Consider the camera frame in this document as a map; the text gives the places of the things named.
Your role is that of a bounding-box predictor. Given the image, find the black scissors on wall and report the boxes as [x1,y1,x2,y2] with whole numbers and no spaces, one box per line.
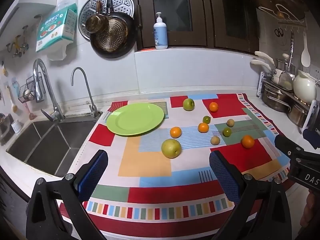
[274,28,284,37]

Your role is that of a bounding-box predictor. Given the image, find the large orange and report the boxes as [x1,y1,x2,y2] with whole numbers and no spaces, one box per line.
[241,135,255,149]

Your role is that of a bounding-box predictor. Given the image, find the steel spatula hanging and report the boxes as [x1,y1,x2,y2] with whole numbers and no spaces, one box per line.
[278,36,296,91]

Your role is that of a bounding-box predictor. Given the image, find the large yellow-green pear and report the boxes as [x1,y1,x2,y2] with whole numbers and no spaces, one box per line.
[161,139,182,159]

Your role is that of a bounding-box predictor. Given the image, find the round steel steamer tray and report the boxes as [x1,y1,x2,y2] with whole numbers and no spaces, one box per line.
[78,0,135,41]

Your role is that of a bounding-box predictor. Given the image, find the stainless steel sink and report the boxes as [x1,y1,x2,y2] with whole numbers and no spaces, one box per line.
[6,116,97,177]

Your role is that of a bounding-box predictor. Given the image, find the black wire sponge basket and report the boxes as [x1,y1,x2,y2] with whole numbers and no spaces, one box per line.
[18,73,46,103]

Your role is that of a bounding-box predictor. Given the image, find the large chrome kitchen faucet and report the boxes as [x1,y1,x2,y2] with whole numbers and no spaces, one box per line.
[32,58,66,123]

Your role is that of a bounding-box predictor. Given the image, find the cream pan handle upper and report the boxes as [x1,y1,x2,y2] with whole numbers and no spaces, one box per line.
[254,51,275,67]

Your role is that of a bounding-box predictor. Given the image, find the green apple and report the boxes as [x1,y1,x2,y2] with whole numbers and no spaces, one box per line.
[183,98,195,111]

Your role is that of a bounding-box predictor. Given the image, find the teal tissue box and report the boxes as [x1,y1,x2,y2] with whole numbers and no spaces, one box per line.
[36,3,78,53]

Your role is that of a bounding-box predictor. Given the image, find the black frying pan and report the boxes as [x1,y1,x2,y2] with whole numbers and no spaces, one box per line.
[90,0,137,59]

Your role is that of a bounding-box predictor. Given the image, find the green plate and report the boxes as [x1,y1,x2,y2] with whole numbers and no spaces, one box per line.
[106,102,164,136]

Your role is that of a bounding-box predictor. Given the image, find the white blue soap bottle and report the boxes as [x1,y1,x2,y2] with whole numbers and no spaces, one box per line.
[153,12,168,49]

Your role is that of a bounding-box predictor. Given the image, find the small orange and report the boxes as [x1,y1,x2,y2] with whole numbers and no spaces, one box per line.
[198,122,209,133]

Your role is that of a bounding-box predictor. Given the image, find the white ceramic jug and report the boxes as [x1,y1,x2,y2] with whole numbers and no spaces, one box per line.
[293,70,319,105]

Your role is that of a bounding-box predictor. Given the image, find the operator hand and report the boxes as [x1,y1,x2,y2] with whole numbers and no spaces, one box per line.
[300,190,319,228]

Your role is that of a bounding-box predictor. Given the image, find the white rice spoon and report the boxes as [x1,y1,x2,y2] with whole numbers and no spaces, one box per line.
[300,31,311,68]

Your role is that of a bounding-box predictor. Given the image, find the white dish rack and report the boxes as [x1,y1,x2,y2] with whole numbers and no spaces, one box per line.
[257,72,318,134]

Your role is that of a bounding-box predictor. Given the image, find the small green lime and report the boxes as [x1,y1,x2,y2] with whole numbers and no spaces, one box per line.
[223,127,232,137]
[202,116,211,124]

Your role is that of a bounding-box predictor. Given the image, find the dark wooden window frame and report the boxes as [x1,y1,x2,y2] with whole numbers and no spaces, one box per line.
[133,0,259,54]

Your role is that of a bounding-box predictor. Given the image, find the small tan fruit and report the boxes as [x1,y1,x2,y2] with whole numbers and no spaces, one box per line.
[210,136,220,145]
[227,119,235,127]

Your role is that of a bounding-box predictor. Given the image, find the small brass saucepan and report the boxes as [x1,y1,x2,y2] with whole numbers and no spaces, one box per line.
[85,0,109,34]

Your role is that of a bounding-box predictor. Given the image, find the colourful patchwork table cloth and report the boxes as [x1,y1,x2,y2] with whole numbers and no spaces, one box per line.
[69,93,293,239]

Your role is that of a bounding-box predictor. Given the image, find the thin gooseneck faucet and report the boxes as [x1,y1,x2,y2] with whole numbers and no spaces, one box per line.
[70,67,103,119]

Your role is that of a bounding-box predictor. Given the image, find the steel pot lower rack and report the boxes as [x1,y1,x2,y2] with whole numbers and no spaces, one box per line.
[262,83,291,113]

